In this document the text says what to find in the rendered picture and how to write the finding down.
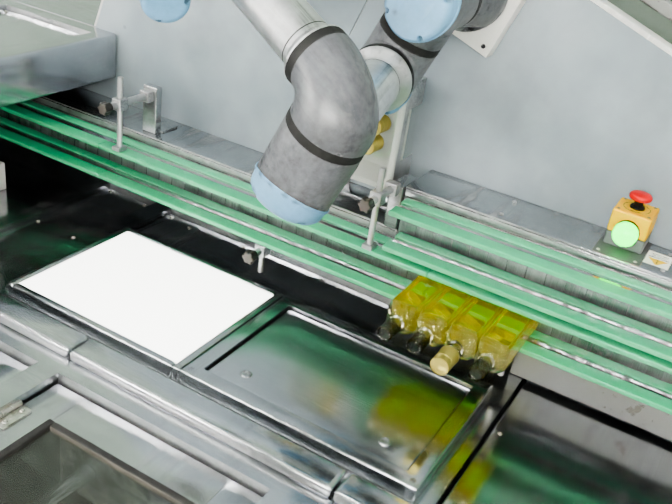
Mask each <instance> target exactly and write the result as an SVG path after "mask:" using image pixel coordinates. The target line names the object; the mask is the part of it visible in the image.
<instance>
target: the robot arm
mask: <svg viewBox="0 0 672 504"><path fill-rule="evenodd" d="M139 1H140V4H141V7H142V10H143V11H144V13H145V14H146V15H147V16H148V17H149V18H151V19H152V20H154V21H157V22H160V23H172V22H175V21H178V20H179V19H181V18H182V17H184V16H185V15H186V13H187V12H188V10H189V8H190V0H139ZM232 1H233V3H234V4H235V5H236V6H237V7H238V9H239V10H240V11H241V12H242V13H243V15H244V16H245V17H246V18H247V19H248V21H249V22H250V23H251V24H252V25H253V27H254V28H255V29H256V30H257V31H258V33H259V34H260V35H261V36H262V37H263V39H264V40H265V41H266V42H267V43H268V45H269V46H270V47H271V48H272V49H273V51H274V52H275V53H276V54H277V55H278V57H279V58H280V59H281V60H282V61H283V63H284V75H285V77H286V78H287V80H288V81H289V82H290V83H291V84H292V86H293V87H294V94H295V97H294V101H293V103H292V105H291V106H290V108H289V110H288V111H287V113H286V115H285V117H284V118H283V120H282V122H281V124H280V125H279V127H278V129H277V131H276V132H275V134H274V136H273V138H272V139H271V141H270V143H269V145H268V146H267V148H266V150H265V152H264V153H263V155H262V157H261V159H260V160H259V162H257V163H256V164H255V170H254V172H253V174H252V176H251V187H252V190H253V192H254V193H255V194H256V198H257V199H258V200H259V201H260V203H261V204H262V205H263V206H264V207H265V208H266V209H268V210H269V211H270V212H271V213H273V214H274V215H276V216H278V217H279V218H281V219H283V220H285V221H288V222H290V223H294V224H300V225H313V224H315V223H317V222H319V221H320V220H321V219H322V218H323V216H324V215H325V214H327V213H328V212H329V208H330V207H331V205H332V204H333V202H334V201H335V199H336V198H337V196H338V195H339V193H340V192H341V190H342V189H343V188H344V186H345V185H346V183H347V182H348V181H349V179H350V178H351V176H352V175H353V174H354V172H355V171H356V169H357V167H358V166H359V163H360V162H361V160H362V159H363V157H364V155H365V154H366V153H367V152H368V150H369V149H370V147H371V145H372V144H373V142H374V140H375V137H376V134H377V130H378V123H379V121H380V120H381V118H382V117H383V116H384V114H385V115H389V114H393V113H395V112H397V111H398V110H399V109H400V108H401V107H402V106H404V105H405V104H406V103H407V101H408V100H409V98H410V96H411V94H412V92H413V91H414V89H415V88H416V86H417V85H418V83H419V82H420V80H421V79H422V77H423V76H424V74H425V73H426V71H427V70H428V68H429V67H430V65H431V64H432V62H433V61H434V59H435V58H436V56H437V55H438V53H439V52H440V50H441V49H442V48H443V46H444V45H445V43H446V42H447V40H448V39H449V37H450V36H451V34H452V33H453V32H454V30H455V31H459V32H473V31H477V30H480V29H483V28H485V27H487V26H489V25H490V24H492V23H493V22H495V21H496V20H497V19H498V18H499V16H500V15H501V14H502V12H503V11H504V9H505V7H506V5H507V2H508V0H385V3H384V7H385V12H384V14H383V15H382V17H381V18H380V20H379V22H378V23H377V25H376V27H375V28H374V30H373V32H372V33H371V35H370V36H369V38H368V40H367V41H366V43H365V44H364V45H363V46H362V48H361V49H360V50H359V49H358V48H357V46H356V45H355V43H354V42H353V41H352V39H351V38H350V37H349V36H348V35H347V34H346V33H345V31H344V30H343V29H342V28H341V27H339V26H337V25H334V24H327V23H326V22H325V21H324V20H323V19H322V18H321V17H320V15H319V14H318V13H317V12H316V11H315V10H314V9H313V7H312V6H311V5H310V4H309V3H308V2H307V1H306V0H232Z"/></svg>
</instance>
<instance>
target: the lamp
mask: <svg viewBox="0 0 672 504"><path fill-rule="evenodd" d="M639 236H640V230H639V227H638V226H637V224H636V223H634V222H633V221H630V220H622V221H620V222H618V223H617V224H616V225H615V227H614V229H613V231H612V239H613V241H614V242H615V243H616V244H617V245H619V246H622V247H629V246H631V245H633V244H634V243H635V242H636V241H637V240H638V238H639Z"/></svg>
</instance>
